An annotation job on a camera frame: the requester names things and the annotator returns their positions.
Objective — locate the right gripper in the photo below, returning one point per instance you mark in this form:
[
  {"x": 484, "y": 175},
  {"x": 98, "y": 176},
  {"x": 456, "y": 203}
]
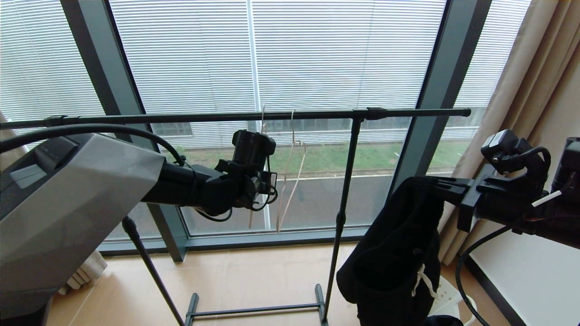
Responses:
[{"x": 503, "y": 203}]

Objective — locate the black shorts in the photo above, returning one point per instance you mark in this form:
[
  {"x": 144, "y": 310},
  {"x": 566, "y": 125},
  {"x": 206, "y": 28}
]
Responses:
[{"x": 394, "y": 244}]

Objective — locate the pink clothes hanger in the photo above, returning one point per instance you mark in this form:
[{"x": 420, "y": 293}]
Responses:
[
  {"x": 263, "y": 120},
  {"x": 292, "y": 127}
]

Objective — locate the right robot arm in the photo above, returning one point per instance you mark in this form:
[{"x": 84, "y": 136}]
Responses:
[{"x": 562, "y": 208}]

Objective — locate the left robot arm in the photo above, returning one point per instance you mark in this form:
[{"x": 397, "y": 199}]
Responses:
[{"x": 68, "y": 203}]

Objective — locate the white laundry basket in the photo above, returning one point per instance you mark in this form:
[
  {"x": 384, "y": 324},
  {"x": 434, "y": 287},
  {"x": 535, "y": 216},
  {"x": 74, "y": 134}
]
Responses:
[{"x": 446, "y": 294}]

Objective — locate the black clothes rack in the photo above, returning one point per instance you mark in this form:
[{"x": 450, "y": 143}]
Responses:
[{"x": 204, "y": 117}]

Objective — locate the beige curtain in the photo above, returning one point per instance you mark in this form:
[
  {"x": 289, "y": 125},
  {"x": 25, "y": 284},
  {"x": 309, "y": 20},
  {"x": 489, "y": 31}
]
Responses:
[
  {"x": 521, "y": 68},
  {"x": 88, "y": 271}
]

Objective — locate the window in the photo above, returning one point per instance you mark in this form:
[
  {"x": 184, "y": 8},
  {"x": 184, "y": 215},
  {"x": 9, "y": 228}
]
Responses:
[{"x": 344, "y": 54}]

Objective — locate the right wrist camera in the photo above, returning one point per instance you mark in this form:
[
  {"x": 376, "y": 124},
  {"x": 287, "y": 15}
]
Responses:
[{"x": 505, "y": 151}]

